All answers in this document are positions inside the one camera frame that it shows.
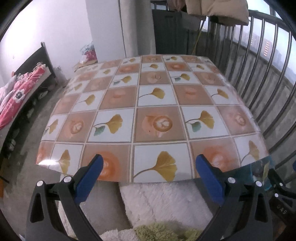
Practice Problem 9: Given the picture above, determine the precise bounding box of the blue plastic trash bin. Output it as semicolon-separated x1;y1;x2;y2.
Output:
250;155;275;191

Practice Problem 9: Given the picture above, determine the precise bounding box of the white fluffy rug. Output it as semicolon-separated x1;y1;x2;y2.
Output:
58;179;215;241

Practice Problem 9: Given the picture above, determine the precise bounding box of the green fluffy rug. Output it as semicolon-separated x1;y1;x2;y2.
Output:
133;223;202;241

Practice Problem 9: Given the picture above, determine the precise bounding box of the bed with pink bedding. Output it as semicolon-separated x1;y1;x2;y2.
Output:
1;42;56;159

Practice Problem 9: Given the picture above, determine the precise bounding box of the ginkgo patterned tablecloth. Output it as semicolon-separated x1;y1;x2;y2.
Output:
36;55;268;183

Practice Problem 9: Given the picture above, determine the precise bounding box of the metal balcony railing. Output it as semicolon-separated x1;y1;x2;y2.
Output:
197;10;295;169

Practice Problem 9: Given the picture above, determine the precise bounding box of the pile of colourful clothes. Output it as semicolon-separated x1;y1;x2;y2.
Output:
79;42;97;64

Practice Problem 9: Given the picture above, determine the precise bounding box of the dark cabinet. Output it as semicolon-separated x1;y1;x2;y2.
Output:
151;1;207;55

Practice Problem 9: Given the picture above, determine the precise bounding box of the beige quilted jacket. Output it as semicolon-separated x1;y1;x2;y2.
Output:
167;0;249;26

